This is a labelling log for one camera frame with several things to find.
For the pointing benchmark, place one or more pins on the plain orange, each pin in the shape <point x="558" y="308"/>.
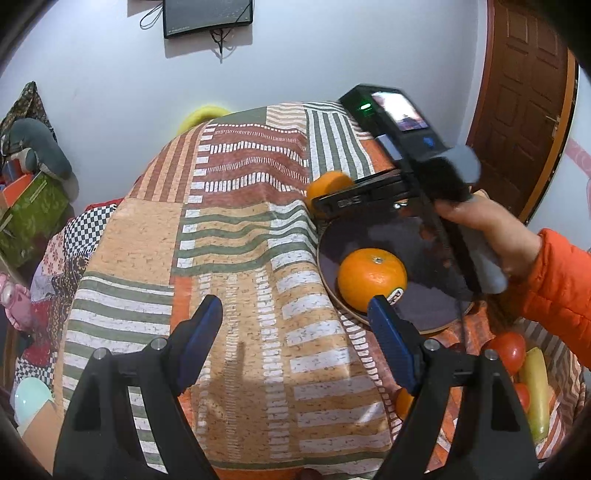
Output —
<point x="325" y="184"/>
<point x="404" y="402"/>

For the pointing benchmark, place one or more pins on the large red tomato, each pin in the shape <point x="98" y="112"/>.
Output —
<point x="508" y="350"/>

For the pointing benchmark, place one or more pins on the mint green round object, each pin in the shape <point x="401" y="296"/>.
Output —
<point x="32" y="399"/>

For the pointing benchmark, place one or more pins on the orange box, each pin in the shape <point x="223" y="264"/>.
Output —
<point x="16" y="189"/>

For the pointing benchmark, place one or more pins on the green storage box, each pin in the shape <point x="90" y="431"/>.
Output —
<point x="32" y="217"/>

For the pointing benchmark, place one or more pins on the grey plush toy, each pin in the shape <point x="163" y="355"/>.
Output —
<point x="41" y="143"/>

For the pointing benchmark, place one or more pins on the red floral bed sheet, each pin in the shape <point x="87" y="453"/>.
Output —
<point x="51" y="286"/>

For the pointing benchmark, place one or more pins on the small red tomato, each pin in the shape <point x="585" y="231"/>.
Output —
<point x="522" y="397"/>

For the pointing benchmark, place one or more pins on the pink toy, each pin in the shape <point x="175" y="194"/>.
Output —
<point x="14" y="300"/>

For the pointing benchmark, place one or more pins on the person's right hand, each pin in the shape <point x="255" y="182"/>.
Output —
<point x="489" y="230"/>

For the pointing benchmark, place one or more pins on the black white checkered cloth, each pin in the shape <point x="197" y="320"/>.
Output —
<point x="87" y="226"/>

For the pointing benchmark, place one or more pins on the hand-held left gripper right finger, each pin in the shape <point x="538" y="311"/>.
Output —
<point x="388" y="332"/>

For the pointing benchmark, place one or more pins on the dark patterned cloth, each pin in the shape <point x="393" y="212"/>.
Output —
<point x="27" y="99"/>

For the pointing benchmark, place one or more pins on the dark plate with wooden rim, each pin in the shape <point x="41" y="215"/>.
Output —
<point x="415" y="300"/>

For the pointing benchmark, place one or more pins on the brown wooden door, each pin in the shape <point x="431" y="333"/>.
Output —
<point x="521" y="92"/>

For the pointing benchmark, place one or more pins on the small wall monitor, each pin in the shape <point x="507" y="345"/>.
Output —
<point x="207" y="14"/>

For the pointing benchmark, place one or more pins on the yellow foam tube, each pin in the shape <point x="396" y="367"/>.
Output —
<point x="203" y="115"/>

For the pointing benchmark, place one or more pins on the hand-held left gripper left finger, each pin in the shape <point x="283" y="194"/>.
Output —
<point x="203" y="332"/>

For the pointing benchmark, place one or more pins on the person's right forearm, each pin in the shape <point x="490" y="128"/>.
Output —
<point x="558" y="286"/>

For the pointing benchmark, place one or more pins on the orange with sticker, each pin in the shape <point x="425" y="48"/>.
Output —
<point x="369" y="277"/>

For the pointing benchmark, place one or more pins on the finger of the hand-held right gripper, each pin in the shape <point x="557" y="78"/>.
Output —
<point x="360" y="198"/>
<point x="383" y="174"/>

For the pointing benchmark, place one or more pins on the striped patchwork blanket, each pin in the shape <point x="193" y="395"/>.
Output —
<point x="240" y="230"/>

